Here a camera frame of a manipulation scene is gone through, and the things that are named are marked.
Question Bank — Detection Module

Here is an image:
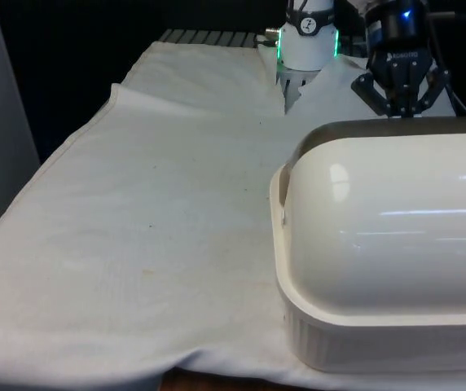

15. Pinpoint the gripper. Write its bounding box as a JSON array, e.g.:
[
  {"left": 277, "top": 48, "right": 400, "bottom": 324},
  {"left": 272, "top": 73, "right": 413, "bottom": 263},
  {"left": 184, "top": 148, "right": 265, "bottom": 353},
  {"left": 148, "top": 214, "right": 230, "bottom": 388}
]
[{"left": 350, "top": 0, "right": 452, "bottom": 119}]

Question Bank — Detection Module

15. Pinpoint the rounded box lid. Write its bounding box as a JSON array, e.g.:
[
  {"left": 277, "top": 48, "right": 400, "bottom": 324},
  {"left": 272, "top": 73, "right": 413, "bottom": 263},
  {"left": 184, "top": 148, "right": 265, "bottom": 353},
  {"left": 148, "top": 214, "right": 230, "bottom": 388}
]
[{"left": 278, "top": 118, "right": 466, "bottom": 327}]

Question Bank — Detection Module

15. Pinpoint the cream box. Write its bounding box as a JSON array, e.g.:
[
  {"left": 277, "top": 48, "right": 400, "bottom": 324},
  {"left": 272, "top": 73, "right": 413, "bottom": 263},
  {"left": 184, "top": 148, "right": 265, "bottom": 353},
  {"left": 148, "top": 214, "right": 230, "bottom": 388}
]
[{"left": 268, "top": 165, "right": 466, "bottom": 374}]

